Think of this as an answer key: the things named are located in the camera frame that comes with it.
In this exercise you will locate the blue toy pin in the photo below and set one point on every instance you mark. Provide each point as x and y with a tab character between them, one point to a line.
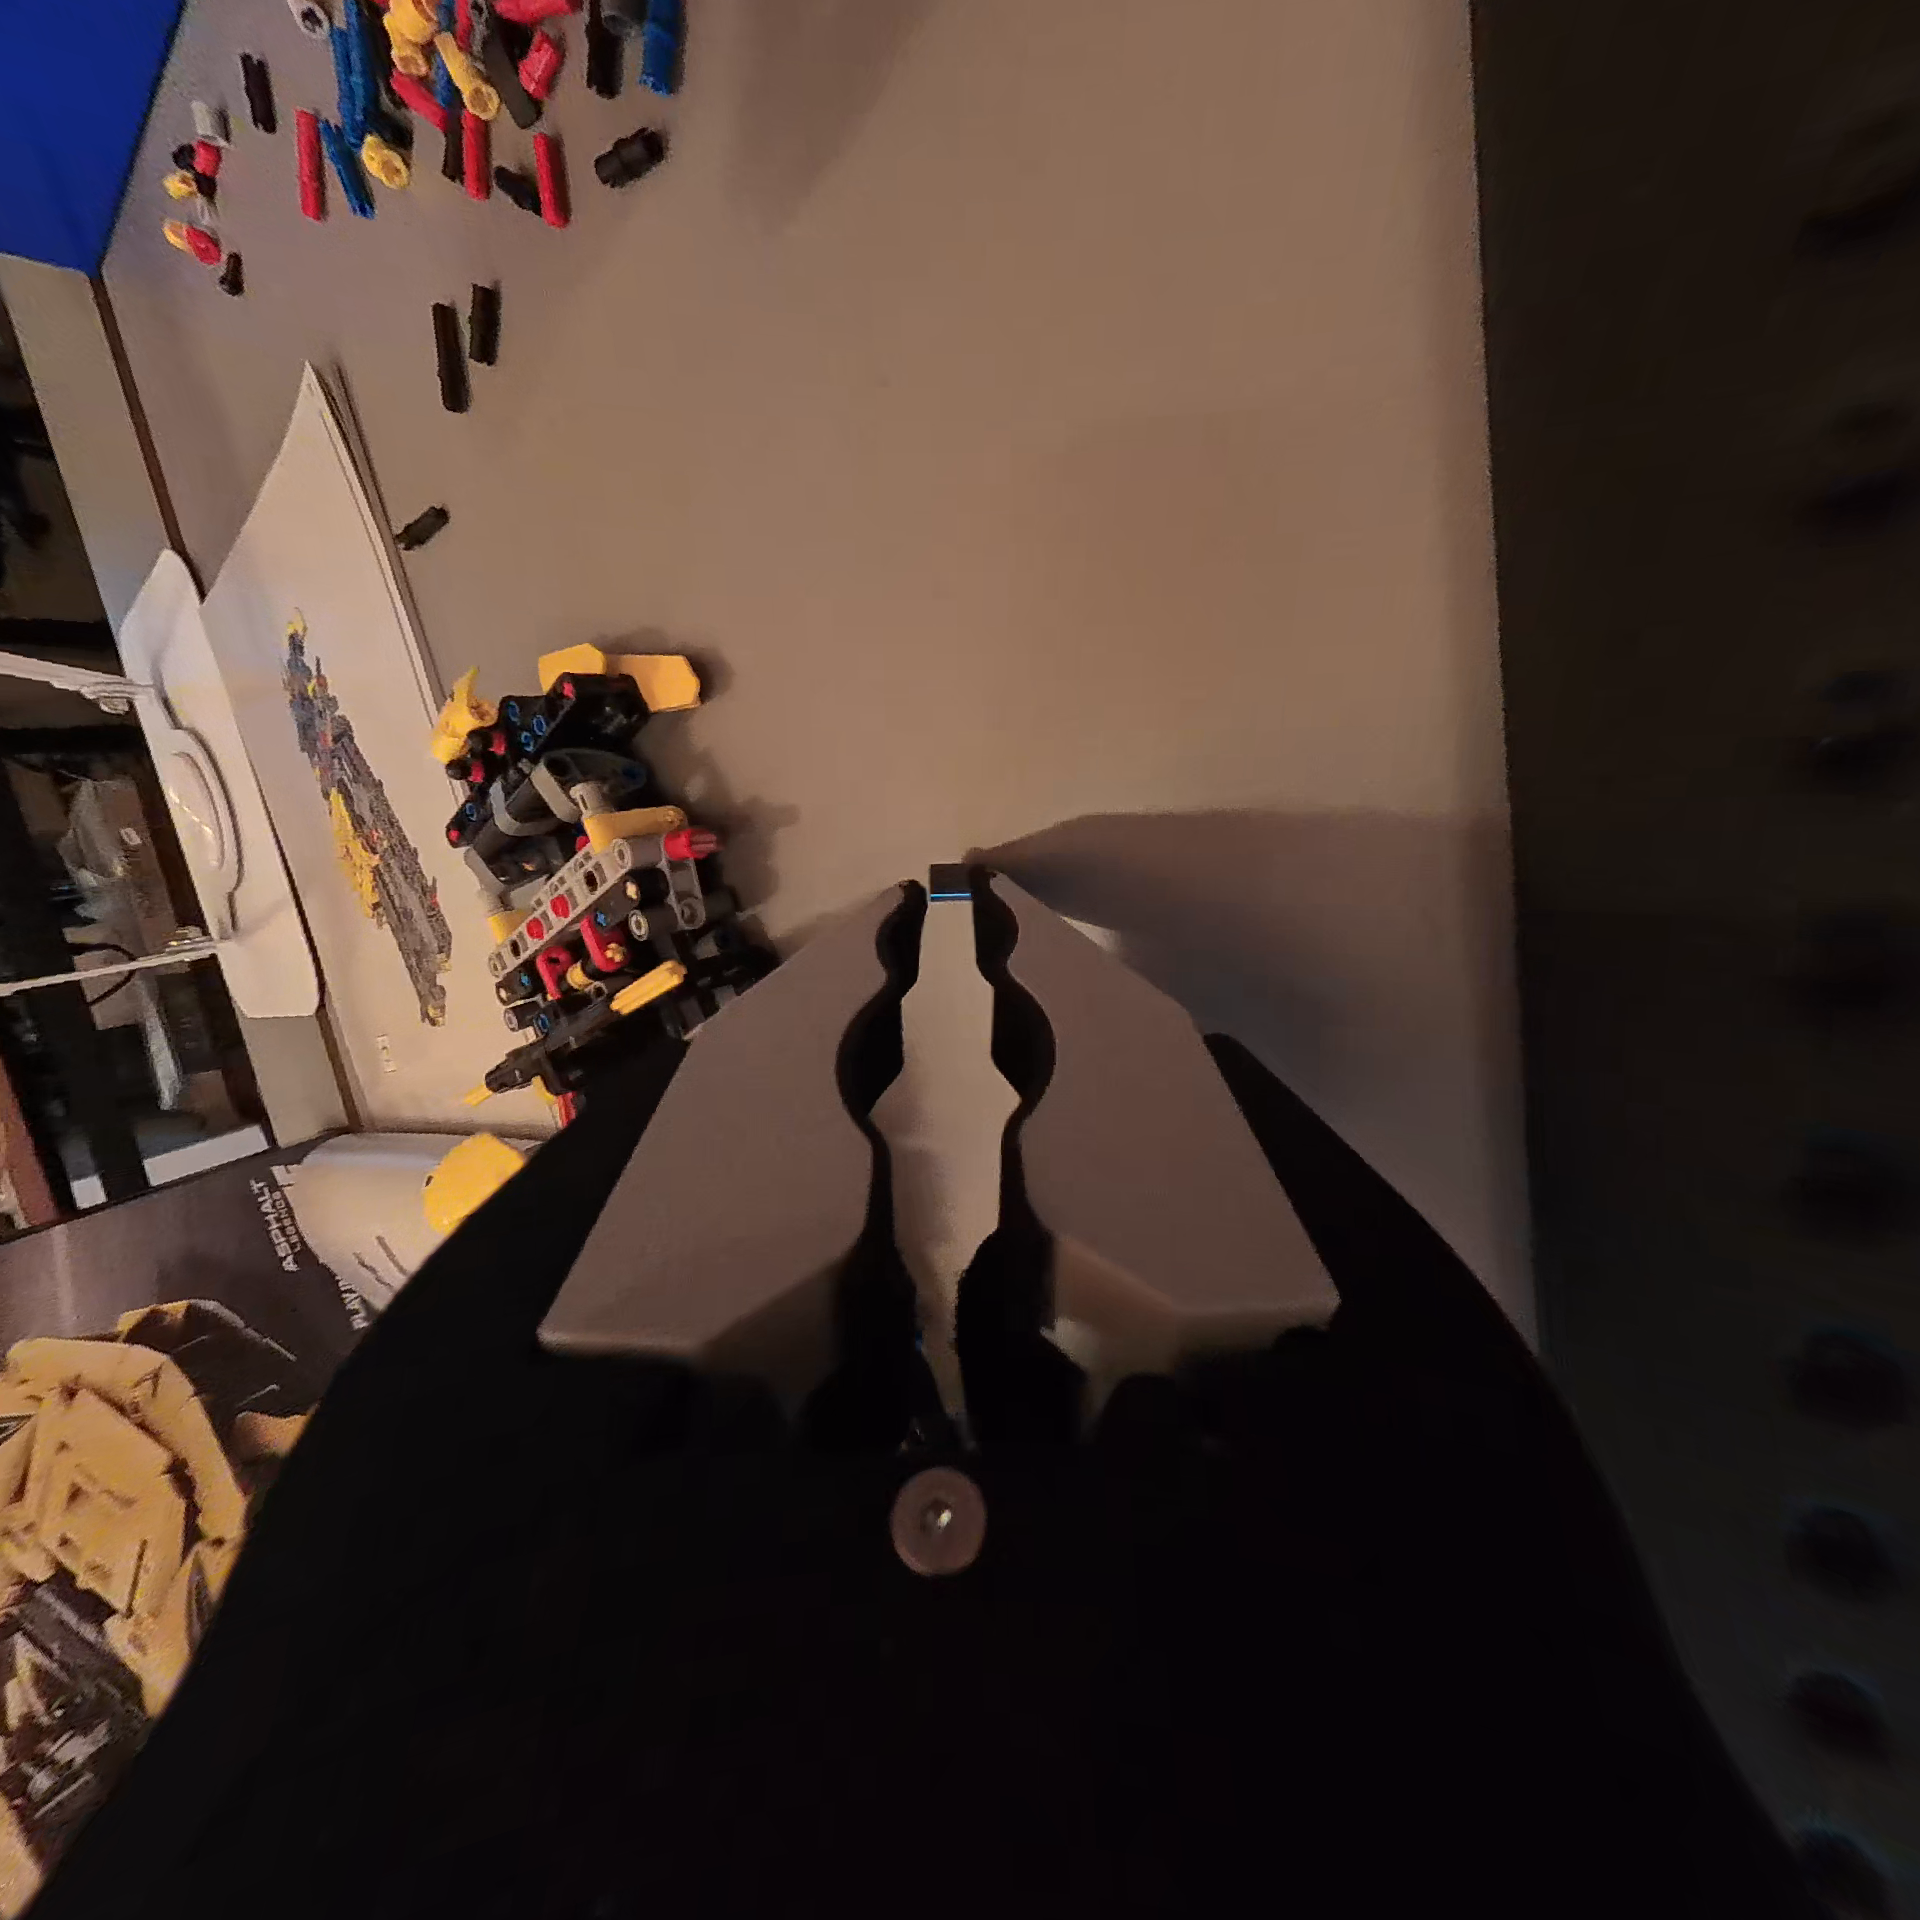
949	884

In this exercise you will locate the scatter of small colourful toy pieces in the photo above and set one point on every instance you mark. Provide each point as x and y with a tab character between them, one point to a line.
450	105

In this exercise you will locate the blue plastic bin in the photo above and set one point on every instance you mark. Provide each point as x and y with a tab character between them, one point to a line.
77	120

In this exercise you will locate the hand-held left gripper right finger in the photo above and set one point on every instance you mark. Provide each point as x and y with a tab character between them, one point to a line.
1172	1184

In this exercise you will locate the black blurred object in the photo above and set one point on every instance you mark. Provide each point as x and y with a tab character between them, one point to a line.
1724	751

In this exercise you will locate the open instruction booklet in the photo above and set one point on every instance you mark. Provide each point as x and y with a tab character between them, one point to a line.
329	599

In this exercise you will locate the wooden document stand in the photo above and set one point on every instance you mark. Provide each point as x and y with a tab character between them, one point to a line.
224	839

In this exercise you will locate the grey desk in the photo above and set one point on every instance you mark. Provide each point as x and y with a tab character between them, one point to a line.
1050	451

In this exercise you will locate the black toy pin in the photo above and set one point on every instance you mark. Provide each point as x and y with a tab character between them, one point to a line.
422	525
450	356
484	323

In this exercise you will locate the small black yellow toy subassembly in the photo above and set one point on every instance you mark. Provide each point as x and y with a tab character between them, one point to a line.
570	721

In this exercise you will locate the partly built yellow toy car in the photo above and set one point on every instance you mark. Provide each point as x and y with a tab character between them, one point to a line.
599	901

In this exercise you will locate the toy car box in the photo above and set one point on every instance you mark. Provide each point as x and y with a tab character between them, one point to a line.
120	1424

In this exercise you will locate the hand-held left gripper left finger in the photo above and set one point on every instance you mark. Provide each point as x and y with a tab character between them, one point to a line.
705	1201

